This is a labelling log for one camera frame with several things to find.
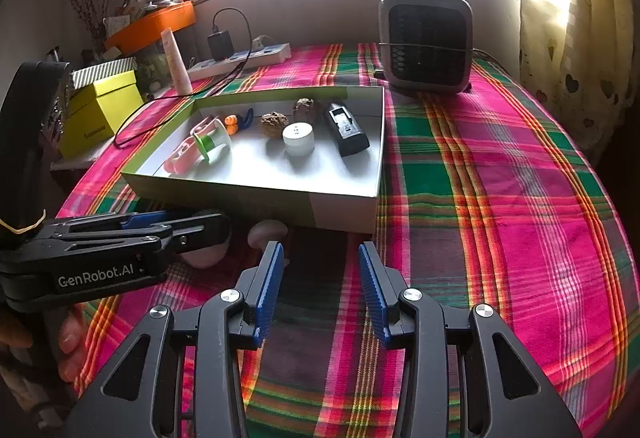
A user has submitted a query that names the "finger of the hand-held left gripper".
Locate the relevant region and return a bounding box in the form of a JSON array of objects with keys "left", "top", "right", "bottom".
[
  {"left": 47, "top": 213, "right": 233, "bottom": 265},
  {"left": 42, "top": 211, "right": 176, "bottom": 239}
]

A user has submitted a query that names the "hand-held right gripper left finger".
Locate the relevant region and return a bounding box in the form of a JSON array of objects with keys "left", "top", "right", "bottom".
[{"left": 65, "top": 241, "right": 285, "bottom": 438}]

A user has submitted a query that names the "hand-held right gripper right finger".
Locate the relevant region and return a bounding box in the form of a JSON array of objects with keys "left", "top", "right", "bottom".
[{"left": 357, "top": 241, "right": 583, "bottom": 438}]

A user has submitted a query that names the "white grey oval gadget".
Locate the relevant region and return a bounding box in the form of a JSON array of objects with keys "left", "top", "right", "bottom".
[{"left": 179, "top": 225, "right": 232, "bottom": 269}]

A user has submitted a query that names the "small white round gadget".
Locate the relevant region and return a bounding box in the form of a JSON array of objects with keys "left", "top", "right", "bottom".
[{"left": 248, "top": 219, "right": 290, "bottom": 264}]

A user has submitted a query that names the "pink clip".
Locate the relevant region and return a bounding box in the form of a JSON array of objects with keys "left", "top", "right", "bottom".
[{"left": 164, "top": 138, "right": 211, "bottom": 175}]

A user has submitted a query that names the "green white spool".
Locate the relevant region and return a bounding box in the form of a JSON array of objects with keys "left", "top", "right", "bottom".
[{"left": 191, "top": 118, "right": 234, "bottom": 165}]

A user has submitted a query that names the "green white cardboard box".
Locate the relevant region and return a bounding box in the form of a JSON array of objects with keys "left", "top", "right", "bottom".
[{"left": 121, "top": 86, "right": 387, "bottom": 235}]

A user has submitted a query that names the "blue orange toy keychain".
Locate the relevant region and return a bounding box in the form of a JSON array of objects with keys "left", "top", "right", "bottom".
[{"left": 224, "top": 108, "right": 256, "bottom": 135}]

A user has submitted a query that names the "light brown walnut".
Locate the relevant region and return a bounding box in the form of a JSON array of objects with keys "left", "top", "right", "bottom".
[{"left": 260, "top": 111, "right": 290, "bottom": 138}]

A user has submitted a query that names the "white round jar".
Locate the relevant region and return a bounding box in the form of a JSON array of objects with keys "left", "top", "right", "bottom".
[{"left": 282, "top": 123, "right": 316, "bottom": 160}]

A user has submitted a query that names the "dark brown walnut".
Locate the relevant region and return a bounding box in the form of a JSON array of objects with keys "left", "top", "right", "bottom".
[{"left": 293, "top": 98, "right": 324, "bottom": 125}]

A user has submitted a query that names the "black battery charger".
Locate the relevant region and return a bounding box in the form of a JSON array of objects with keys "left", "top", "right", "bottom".
[{"left": 322, "top": 102, "right": 371, "bottom": 158}]

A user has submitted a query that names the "person's left hand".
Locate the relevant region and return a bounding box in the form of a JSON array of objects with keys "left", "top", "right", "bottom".
[{"left": 0, "top": 305, "right": 91, "bottom": 384}]

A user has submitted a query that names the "white side shelf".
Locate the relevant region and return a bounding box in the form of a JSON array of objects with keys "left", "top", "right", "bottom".
[{"left": 50, "top": 138, "right": 113, "bottom": 171}]

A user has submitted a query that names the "yellow cardboard box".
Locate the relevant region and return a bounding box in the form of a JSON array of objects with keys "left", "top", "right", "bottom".
[{"left": 59, "top": 70, "right": 146, "bottom": 158}]

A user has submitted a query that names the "green white striped box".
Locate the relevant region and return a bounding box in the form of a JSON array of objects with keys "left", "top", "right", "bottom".
[{"left": 70, "top": 57, "right": 138, "bottom": 89}]

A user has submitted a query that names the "pale patterned paper bag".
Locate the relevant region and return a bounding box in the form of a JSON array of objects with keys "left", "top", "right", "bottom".
[{"left": 102, "top": 16, "right": 133, "bottom": 39}]

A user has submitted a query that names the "cream cosmetic tube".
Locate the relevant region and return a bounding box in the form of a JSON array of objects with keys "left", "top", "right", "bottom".
[{"left": 161, "top": 28, "right": 193, "bottom": 95}]

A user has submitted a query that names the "pink green plaid tablecloth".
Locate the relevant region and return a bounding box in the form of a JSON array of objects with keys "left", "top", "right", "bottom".
[{"left": 55, "top": 41, "right": 628, "bottom": 438}]

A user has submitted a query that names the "orange lidded storage container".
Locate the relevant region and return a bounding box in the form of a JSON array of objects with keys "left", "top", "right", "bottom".
[{"left": 104, "top": 0, "right": 196, "bottom": 84}]

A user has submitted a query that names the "black power adapter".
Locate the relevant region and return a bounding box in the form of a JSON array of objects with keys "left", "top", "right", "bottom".
[{"left": 207, "top": 31, "right": 234, "bottom": 60}]

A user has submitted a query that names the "white power strip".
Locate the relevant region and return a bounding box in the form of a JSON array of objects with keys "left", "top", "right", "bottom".
[{"left": 187, "top": 42, "right": 292, "bottom": 80}]

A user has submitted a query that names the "grey space heater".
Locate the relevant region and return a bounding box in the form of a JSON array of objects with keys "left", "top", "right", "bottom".
[{"left": 377, "top": 0, "right": 474, "bottom": 94}]

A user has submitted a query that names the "cream heart patterned curtain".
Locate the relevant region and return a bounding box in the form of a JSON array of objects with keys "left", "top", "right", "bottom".
[{"left": 515, "top": 0, "right": 636, "bottom": 159}]

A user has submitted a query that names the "black adapter cable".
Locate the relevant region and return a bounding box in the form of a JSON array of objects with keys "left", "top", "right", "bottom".
[{"left": 114, "top": 7, "right": 253, "bottom": 150}]

